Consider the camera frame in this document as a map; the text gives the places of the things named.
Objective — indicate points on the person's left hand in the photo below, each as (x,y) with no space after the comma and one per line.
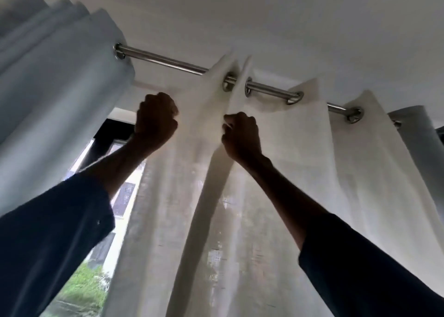
(154,120)

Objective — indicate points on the person's right hand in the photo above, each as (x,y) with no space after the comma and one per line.
(242,138)

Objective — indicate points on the person's left fingers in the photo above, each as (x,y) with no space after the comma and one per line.
(166,107)

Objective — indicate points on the person's right fingers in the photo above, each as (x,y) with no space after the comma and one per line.
(234,124)

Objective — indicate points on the white sheer eyelet curtain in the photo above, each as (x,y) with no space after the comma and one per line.
(263,202)

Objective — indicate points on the person's left forearm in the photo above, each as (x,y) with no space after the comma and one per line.
(116,164)

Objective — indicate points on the person's right forearm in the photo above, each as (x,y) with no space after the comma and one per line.
(281,195)

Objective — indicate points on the steel curtain rod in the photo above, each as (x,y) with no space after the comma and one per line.
(166,60)

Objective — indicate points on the light blue eyelet curtain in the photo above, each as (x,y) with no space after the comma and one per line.
(52,94)
(421,153)

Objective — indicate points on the dark blue left sleeve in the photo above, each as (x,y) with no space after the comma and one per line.
(48,244)

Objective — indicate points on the dark blue sleeve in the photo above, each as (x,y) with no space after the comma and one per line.
(367,275)
(48,244)

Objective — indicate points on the dark blue right sleeve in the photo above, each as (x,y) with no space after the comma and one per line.
(367,275)

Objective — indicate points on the dark window frame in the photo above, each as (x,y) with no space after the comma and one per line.
(104,136)

